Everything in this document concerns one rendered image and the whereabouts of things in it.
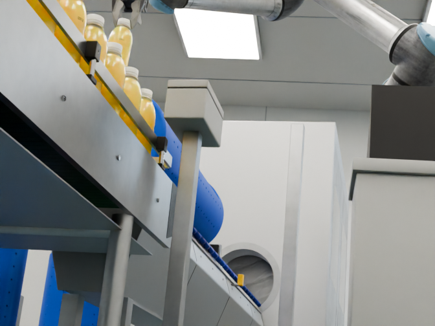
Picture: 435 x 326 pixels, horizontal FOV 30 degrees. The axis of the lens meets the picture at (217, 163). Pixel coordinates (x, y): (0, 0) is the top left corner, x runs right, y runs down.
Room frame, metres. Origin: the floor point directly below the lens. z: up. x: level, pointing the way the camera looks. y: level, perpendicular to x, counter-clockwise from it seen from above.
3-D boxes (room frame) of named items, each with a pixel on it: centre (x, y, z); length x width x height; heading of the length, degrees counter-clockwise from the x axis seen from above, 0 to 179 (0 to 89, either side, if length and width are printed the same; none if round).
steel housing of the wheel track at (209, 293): (3.17, 0.06, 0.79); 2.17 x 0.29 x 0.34; 167
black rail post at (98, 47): (1.39, 0.25, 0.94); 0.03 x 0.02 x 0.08; 167
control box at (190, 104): (1.88, 0.07, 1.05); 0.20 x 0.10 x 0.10; 167
